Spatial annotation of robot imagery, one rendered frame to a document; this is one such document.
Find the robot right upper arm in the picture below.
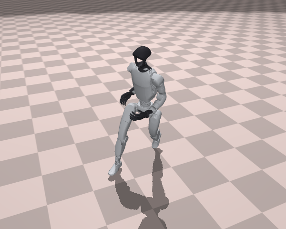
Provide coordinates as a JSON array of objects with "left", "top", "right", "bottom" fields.
[{"left": 127, "top": 62, "right": 136, "bottom": 73}]

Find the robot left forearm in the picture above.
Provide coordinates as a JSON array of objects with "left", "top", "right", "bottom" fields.
[{"left": 148, "top": 95, "right": 166, "bottom": 118}]

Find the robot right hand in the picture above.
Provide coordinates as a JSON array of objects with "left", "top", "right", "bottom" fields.
[{"left": 120, "top": 88, "right": 134, "bottom": 105}]

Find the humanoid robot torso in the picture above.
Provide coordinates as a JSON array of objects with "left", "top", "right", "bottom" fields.
[{"left": 131, "top": 65, "right": 157, "bottom": 113}]

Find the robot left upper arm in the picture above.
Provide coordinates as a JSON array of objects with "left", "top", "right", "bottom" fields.
[{"left": 150, "top": 73, "right": 166, "bottom": 101}]

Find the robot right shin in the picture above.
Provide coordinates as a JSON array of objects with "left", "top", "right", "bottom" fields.
[{"left": 114, "top": 139, "right": 126, "bottom": 166}]

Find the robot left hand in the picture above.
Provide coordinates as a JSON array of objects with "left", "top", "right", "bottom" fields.
[{"left": 130, "top": 110, "right": 153, "bottom": 121}]

